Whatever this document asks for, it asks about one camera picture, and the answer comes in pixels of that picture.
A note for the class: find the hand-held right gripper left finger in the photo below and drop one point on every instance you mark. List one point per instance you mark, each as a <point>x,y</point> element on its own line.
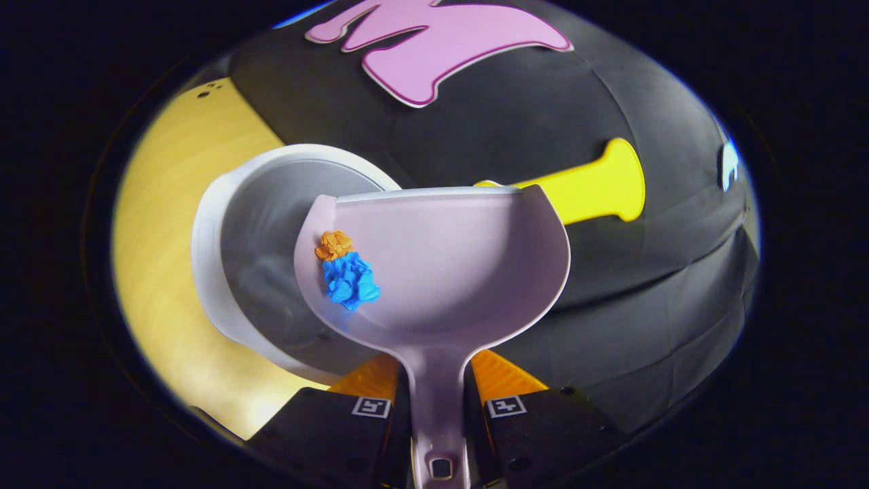
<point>326,435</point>

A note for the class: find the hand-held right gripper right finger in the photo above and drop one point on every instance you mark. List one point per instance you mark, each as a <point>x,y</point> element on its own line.
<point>543,435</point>

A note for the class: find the blue paper scrap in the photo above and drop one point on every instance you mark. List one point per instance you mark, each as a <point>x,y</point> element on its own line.
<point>349,282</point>

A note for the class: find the pale pink dustpan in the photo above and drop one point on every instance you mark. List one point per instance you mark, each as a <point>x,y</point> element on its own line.
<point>461,272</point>

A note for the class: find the white ribbed garbage bin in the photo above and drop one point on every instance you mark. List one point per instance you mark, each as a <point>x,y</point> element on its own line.
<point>258,258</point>

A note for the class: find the orange paper scrap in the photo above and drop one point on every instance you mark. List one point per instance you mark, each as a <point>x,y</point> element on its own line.
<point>334,244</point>

